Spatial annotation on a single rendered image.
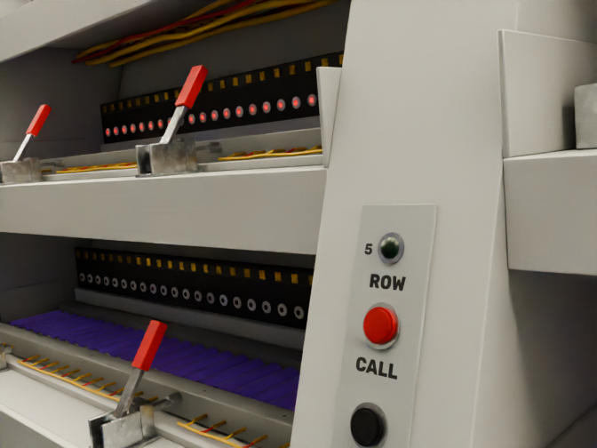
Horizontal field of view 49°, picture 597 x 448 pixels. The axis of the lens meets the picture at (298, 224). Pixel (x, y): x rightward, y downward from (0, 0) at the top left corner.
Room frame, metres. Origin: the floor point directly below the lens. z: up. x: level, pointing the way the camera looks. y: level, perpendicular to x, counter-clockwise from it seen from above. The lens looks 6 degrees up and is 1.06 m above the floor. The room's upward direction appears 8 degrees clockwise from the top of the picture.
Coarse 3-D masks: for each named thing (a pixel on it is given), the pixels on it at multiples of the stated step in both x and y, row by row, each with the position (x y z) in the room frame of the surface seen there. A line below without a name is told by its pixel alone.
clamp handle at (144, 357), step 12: (156, 324) 0.47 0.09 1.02; (144, 336) 0.47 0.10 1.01; (156, 336) 0.47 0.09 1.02; (144, 348) 0.47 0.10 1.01; (156, 348) 0.47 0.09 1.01; (144, 360) 0.46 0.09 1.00; (132, 372) 0.47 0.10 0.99; (132, 384) 0.46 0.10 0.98; (132, 396) 0.46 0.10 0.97; (120, 408) 0.46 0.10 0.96
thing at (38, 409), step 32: (32, 288) 0.84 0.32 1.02; (0, 320) 0.80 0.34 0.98; (192, 320) 0.67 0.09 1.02; (224, 320) 0.63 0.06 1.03; (0, 384) 0.62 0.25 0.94; (32, 384) 0.61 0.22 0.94; (0, 416) 0.56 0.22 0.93; (32, 416) 0.53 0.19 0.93; (64, 416) 0.53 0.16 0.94; (160, 416) 0.51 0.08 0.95
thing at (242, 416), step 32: (32, 352) 0.67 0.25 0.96; (64, 352) 0.62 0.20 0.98; (96, 352) 0.61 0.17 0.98; (96, 384) 0.58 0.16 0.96; (160, 384) 0.51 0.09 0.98; (192, 384) 0.50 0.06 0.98; (192, 416) 0.49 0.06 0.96; (224, 416) 0.46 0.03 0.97; (256, 416) 0.43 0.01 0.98; (288, 416) 0.43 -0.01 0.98
